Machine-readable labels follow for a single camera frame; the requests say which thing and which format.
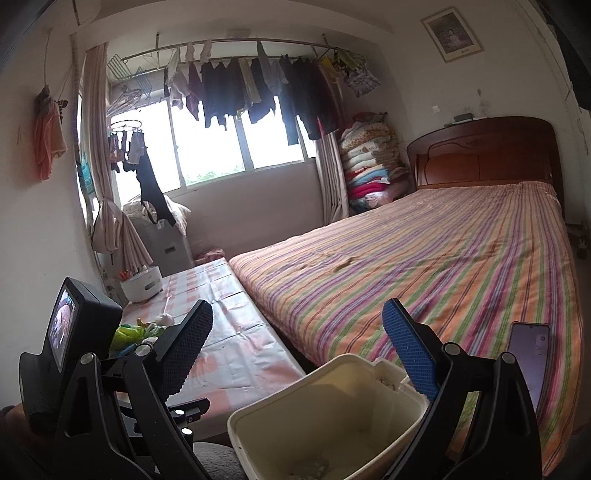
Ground wire rack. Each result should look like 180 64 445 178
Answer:
107 54 153 100

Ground cream plastic waste bin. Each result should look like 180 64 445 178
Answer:
227 354 430 480

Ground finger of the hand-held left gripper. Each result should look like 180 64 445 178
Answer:
167 401 211 437

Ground stack of folded blankets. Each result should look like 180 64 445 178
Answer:
338 112 411 215

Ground black hanging garment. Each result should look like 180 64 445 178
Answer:
136 148 177 227

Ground dark smartphone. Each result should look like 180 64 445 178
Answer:
508 322 551 411

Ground hanging beige striped curtain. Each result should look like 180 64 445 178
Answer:
315 74 349 222

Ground floral cloth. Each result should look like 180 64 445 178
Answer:
122 194 191 228

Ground table with checked tablecloth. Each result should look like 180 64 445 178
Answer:
111 257 308 444

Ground window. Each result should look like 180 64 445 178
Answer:
108 99 319 188

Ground row of hanging clothes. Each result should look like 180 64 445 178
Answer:
164 39 384 146

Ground white floor appliance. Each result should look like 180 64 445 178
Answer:
131 217 194 278

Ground framed wall picture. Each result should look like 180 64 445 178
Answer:
421 8 483 64

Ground white round container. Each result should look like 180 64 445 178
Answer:
120 265 164 303

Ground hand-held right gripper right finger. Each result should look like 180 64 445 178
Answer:
382 298 543 480

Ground pink cloth on hook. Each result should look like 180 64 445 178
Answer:
33 87 68 182

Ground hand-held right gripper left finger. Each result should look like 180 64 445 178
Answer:
54 299 214 480

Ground metal clothes rail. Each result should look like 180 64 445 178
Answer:
154 32 342 61

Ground teal hanging bag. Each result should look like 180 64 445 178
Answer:
78 152 95 197

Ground bed with striped sheet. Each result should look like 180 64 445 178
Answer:
228 181 585 476

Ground brown wooden headboard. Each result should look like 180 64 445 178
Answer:
406 116 565 213

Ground hanging beige clothes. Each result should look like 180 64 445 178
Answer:
83 44 153 278

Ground round clip hanger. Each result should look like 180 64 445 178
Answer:
108 119 148 174

